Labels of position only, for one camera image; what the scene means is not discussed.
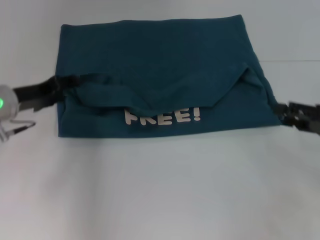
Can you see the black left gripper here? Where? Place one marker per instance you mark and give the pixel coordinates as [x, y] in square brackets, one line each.
[35, 95]

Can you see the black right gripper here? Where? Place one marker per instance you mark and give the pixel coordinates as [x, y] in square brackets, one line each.
[303, 117]

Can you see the teal blue t-shirt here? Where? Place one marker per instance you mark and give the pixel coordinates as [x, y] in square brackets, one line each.
[162, 62]

